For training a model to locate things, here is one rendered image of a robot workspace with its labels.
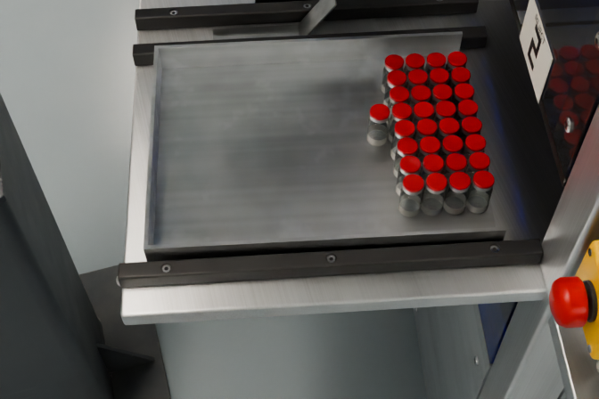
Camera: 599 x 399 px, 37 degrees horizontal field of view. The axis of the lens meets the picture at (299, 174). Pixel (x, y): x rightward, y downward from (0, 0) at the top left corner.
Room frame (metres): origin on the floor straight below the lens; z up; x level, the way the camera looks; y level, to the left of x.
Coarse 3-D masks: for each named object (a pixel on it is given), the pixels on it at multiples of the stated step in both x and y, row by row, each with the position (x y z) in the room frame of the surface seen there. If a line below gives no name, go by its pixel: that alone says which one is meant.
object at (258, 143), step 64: (192, 64) 0.68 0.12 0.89; (256, 64) 0.69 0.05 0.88; (320, 64) 0.69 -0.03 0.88; (192, 128) 0.60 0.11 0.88; (256, 128) 0.59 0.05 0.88; (320, 128) 0.59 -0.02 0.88; (192, 192) 0.51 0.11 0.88; (256, 192) 0.51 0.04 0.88; (320, 192) 0.51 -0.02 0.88; (384, 192) 0.51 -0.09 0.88; (192, 256) 0.43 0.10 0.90
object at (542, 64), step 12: (528, 12) 0.61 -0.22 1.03; (528, 24) 0.60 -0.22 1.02; (540, 24) 0.58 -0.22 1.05; (528, 36) 0.60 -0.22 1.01; (540, 36) 0.57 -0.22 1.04; (528, 48) 0.59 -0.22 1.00; (540, 48) 0.56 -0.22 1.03; (528, 60) 0.58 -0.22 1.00; (540, 60) 0.55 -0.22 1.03; (552, 60) 0.53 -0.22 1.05; (540, 72) 0.55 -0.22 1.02; (540, 84) 0.54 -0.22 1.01; (540, 96) 0.53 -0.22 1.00
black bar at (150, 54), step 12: (300, 36) 0.71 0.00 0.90; (312, 36) 0.71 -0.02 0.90; (324, 36) 0.71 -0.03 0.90; (336, 36) 0.71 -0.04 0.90; (348, 36) 0.71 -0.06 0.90; (360, 36) 0.71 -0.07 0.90; (468, 36) 0.71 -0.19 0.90; (480, 36) 0.71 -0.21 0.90; (144, 48) 0.70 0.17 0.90; (144, 60) 0.69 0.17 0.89
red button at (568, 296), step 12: (576, 276) 0.34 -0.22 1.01; (552, 288) 0.33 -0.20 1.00; (564, 288) 0.33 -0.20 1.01; (576, 288) 0.33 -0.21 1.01; (552, 300) 0.33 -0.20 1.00; (564, 300) 0.32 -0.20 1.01; (576, 300) 0.32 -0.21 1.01; (552, 312) 0.32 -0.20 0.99; (564, 312) 0.31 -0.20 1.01; (576, 312) 0.31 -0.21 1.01; (564, 324) 0.30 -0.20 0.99; (576, 324) 0.30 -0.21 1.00
